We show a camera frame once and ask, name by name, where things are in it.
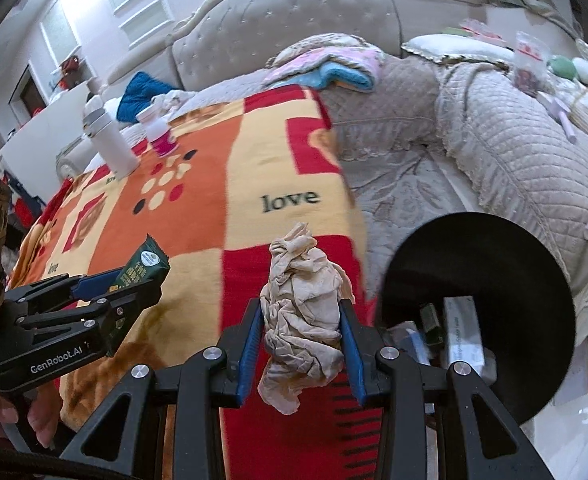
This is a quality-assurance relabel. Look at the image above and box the white frilled pillow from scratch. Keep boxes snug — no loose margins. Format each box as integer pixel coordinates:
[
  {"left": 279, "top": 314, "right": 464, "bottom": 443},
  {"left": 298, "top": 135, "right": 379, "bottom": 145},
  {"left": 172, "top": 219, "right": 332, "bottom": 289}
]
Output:
[{"left": 401, "top": 34, "right": 517, "bottom": 66}]

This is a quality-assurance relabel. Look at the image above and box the green and white box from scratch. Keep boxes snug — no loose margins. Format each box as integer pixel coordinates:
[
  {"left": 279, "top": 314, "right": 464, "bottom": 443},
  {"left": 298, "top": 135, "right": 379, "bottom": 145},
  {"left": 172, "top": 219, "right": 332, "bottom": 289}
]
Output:
[{"left": 419, "top": 302, "right": 444, "bottom": 348}]

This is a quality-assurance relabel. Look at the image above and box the white thermos bottle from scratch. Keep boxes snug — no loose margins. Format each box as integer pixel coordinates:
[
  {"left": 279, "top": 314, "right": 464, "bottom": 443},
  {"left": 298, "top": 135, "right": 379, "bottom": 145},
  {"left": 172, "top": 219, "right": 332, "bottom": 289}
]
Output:
[{"left": 83, "top": 94, "right": 141, "bottom": 177}]

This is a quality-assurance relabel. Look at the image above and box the red orange printed blanket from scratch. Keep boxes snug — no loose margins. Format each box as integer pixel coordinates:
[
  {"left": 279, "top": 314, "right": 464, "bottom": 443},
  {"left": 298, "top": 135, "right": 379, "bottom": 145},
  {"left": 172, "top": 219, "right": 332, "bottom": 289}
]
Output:
[{"left": 11, "top": 84, "right": 375, "bottom": 480}]

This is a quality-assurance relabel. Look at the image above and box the black trash bin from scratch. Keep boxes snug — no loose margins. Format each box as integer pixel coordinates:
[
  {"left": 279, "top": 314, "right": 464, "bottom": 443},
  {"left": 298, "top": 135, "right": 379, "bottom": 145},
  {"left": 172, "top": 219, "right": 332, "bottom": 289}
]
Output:
[{"left": 374, "top": 212, "right": 577, "bottom": 426}]

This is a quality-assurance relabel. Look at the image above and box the white cabinet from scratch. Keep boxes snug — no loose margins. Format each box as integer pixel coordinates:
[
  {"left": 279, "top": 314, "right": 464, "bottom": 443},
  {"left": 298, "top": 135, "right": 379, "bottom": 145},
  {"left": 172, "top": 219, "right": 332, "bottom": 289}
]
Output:
[{"left": 0, "top": 80, "right": 100, "bottom": 171}]

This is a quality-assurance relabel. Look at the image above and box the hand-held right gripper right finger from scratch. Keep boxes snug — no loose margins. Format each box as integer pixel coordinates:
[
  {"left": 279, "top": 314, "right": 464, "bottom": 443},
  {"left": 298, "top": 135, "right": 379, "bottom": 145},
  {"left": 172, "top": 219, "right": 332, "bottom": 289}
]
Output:
[{"left": 338, "top": 300, "right": 547, "bottom": 480}]

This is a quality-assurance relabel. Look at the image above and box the pink and blue folded blanket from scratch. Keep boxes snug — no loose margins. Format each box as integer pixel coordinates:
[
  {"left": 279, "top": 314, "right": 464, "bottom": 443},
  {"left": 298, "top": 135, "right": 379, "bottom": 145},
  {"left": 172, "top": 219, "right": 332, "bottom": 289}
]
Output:
[{"left": 264, "top": 34, "right": 389, "bottom": 93}]

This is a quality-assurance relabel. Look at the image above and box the long white box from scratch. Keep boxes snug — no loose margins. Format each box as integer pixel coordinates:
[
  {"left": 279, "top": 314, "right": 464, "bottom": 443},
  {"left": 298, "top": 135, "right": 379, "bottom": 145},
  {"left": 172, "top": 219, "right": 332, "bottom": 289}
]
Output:
[{"left": 442, "top": 296, "right": 487, "bottom": 366}]

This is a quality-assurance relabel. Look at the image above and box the beige tissue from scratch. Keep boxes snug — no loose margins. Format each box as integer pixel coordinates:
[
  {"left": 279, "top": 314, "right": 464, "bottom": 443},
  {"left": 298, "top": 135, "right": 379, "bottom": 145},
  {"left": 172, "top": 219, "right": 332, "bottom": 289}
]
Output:
[{"left": 257, "top": 221, "right": 357, "bottom": 416}]

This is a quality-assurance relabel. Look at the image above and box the blue jacket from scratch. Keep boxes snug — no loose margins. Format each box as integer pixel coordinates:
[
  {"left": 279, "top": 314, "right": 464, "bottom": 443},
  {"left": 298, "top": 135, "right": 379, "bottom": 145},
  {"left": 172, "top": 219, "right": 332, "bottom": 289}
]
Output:
[{"left": 115, "top": 71, "right": 181, "bottom": 123}]

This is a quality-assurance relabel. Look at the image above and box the beige tufted sofa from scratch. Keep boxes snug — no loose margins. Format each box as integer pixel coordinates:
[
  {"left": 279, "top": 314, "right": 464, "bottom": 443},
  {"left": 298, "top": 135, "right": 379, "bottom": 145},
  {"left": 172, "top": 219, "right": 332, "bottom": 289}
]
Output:
[{"left": 56, "top": 0, "right": 588, "bottom": 311}]

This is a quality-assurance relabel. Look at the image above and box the beige crumpled garment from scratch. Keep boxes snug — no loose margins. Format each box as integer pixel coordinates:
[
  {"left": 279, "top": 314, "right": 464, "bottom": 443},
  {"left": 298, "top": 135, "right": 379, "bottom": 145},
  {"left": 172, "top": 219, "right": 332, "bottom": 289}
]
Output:
[{"left": 149, "top": 89, "right": 199, "bottom": 121}]

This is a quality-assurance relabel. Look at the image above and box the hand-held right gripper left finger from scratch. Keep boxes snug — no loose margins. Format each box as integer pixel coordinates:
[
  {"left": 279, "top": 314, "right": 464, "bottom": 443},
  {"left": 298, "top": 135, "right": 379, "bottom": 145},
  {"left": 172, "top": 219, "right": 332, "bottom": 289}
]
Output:
[{"left": 59, "top": 297, "right": 265, "bottom": 480}]

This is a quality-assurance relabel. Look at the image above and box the person's left hand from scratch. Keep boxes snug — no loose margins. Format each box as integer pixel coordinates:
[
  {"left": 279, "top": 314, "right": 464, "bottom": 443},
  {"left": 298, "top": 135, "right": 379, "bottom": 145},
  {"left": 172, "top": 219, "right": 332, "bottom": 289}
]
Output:
[{"left": 0, "top": 392, "right": 61, "bottom": 451}]

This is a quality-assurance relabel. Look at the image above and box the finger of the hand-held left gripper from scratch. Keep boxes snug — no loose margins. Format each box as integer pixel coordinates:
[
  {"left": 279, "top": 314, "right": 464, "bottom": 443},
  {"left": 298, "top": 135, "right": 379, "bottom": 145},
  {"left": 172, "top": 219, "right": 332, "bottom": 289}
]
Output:
[
  {"left": 9, "top": 272, "right": 165, "bottom": 358},
  {"left": 4, "top": 269, "right": 126, "bottom": 313}
]

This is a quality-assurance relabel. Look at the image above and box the beige quilted sofa cover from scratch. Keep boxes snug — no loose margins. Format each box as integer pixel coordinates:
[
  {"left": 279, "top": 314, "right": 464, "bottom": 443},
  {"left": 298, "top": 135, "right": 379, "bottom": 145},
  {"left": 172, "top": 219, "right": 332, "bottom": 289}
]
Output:
[{"left": 324, "top": 55, "right": 588, "bottom": 321}]

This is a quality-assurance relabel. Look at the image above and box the white pill bottle pink label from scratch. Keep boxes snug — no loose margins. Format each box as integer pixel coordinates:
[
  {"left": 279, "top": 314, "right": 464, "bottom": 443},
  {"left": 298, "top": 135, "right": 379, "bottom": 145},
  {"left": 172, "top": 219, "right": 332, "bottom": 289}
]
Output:
[{"left": 136, "top": 105, "right": 179, "bottom": 158}]

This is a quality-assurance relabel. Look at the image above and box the pale pink tube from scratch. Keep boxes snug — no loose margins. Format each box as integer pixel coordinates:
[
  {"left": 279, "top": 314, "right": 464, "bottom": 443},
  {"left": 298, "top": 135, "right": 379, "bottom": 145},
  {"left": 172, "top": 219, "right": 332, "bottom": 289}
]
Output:
[{"left": 538, "top": 92, "right": 582, "bottom": 142}]

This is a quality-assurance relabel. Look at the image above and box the teal tissue pack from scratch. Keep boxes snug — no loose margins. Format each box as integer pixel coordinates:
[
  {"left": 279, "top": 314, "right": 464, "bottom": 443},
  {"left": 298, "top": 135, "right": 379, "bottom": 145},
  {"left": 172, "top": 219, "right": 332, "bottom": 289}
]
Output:
[{"left": 388, "top": 327, "right": 432, "bottom": 366}]

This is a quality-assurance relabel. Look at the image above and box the green plush toy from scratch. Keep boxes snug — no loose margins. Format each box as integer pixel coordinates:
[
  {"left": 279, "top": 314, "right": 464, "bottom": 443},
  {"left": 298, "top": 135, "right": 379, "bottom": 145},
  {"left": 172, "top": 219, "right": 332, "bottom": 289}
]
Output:
[{"left": 548, "top": 55, "right": 577, "bottom": 80}]

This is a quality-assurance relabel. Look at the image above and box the green snack packet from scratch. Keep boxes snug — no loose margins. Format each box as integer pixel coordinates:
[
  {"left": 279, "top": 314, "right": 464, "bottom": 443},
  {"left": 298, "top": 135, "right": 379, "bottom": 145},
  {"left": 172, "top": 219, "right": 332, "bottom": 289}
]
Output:
[{"left": 105, "top": 234, "right": 171, "bottom": 343}]

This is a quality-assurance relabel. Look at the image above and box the clear plastic bag red label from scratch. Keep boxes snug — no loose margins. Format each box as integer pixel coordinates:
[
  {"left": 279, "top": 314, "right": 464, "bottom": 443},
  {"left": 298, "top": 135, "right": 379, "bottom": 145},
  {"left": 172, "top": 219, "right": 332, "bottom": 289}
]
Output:
[{"left": 512, "top": 30, "right": 550, "bottom": 92}]

